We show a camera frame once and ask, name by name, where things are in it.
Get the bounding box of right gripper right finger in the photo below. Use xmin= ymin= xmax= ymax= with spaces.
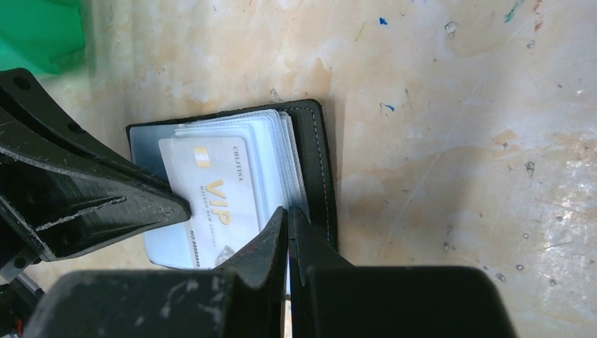
xmin=288 ymin=208 xmax=516 ymax=337

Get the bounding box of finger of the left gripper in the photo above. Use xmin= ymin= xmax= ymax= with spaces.
xmin=1 ymin=68 xmax=191 ymax=261

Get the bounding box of white VIP credit card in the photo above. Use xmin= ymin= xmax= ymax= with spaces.
xmin=158 ymin=137 xmax=260 ymax=269

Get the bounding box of green plastic bin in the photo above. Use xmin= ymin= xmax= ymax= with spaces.
xmin=1 ymin=0 xmax=86 ymax=75

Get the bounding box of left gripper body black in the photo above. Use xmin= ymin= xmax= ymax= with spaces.
xmin=1 ymin=222 xmax=44 ymax=337

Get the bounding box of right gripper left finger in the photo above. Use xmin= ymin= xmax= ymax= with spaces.
xmin=24 ymin=207 xmax=288 ymax=337

